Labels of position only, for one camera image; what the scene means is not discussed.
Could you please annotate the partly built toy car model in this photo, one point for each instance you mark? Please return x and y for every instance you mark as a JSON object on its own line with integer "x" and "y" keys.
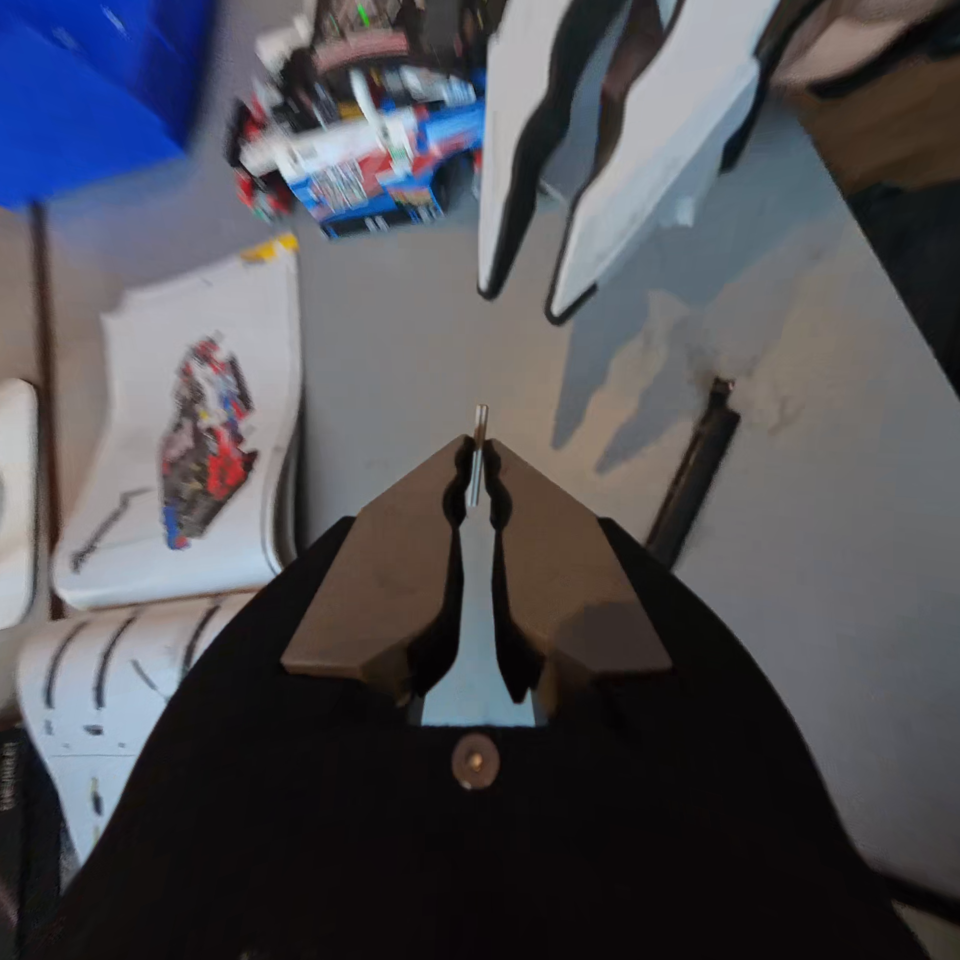
{"x": 360, "y": 150}

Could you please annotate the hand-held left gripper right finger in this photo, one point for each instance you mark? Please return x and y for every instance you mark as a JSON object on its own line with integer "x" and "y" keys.
{"x": 577, "y": 592}

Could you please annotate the person's right hand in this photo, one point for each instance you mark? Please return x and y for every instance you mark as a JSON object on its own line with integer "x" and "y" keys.
{"x": 862, "y": 37}

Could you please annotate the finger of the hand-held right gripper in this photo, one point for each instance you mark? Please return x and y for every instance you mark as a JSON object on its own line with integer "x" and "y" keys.
{"x": 675, "y": 135}
{"x": 510, "y": 112}

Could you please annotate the wooden document stand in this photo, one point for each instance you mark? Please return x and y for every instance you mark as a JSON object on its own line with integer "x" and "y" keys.
{"x": 15, "y": 510}

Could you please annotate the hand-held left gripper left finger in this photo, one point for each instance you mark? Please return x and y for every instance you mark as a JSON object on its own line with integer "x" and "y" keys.
{"x": 375, "y": 592}

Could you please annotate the light grey toy axle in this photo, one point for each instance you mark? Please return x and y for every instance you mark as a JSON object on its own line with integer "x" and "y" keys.
{"x": 478, "y": 450}

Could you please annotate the open instruction booklet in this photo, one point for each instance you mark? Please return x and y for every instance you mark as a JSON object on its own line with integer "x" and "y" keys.
{"x": 225, "y": 337}

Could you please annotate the black double connector brick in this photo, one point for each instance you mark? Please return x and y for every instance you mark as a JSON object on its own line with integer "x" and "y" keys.
{"x": 714, "y": 435}

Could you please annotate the black axle connector brick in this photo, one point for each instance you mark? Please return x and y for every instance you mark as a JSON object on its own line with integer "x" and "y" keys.
{"x": 690, "y": 484}

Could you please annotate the blue storage bin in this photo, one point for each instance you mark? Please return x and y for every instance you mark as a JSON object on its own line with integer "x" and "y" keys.
{"x": 75, "y": 90}

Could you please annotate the black toy car set box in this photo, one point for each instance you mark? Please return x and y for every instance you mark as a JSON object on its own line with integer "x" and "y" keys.
{"x": 30, "y": 825}

